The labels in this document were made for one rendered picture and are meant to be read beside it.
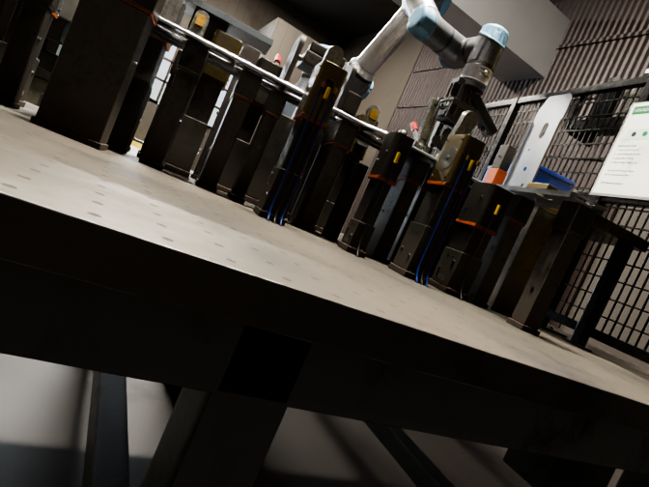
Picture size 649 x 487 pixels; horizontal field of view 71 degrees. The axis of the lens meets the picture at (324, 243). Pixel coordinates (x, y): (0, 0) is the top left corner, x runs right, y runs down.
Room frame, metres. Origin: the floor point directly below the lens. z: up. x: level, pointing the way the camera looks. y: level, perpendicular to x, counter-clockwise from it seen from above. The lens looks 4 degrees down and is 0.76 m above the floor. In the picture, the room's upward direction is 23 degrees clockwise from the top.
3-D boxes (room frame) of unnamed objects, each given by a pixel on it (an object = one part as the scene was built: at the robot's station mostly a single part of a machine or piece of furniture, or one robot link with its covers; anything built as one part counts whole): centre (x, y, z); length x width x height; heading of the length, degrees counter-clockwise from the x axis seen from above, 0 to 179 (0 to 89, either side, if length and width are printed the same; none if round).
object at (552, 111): (1.36, -0.45, 1.17); 0.12 x 0.01 x 0.34; 19
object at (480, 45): (1.24, -0.19, 1.32); 0.09 x 0.08 x 0.11; 31
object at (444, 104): (1.23, -0.18, 1.16); 0.09 x 0.08 x 0.12; 108
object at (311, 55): (1.37, 0.22, 0.94); 0.18 x 0.13 x 0.49; 109
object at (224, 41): (1.25, 0.45, 0.89); 0.12 x 0.08 x 0.38; 19
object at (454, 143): (1.06, -0.21, 0.87); 0.12 x 0.07 x 0.35; 19
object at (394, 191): (1.27, -0.13, 0.84); 0.12 x 0.05 x 0.29; 19
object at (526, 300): (0.98, -0.46, 0.84); 0.05 x 0.05 x 0.29; 19
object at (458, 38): (1.31, -0.12, 1.32); 0.11 x 0.11 x 0.08; 31
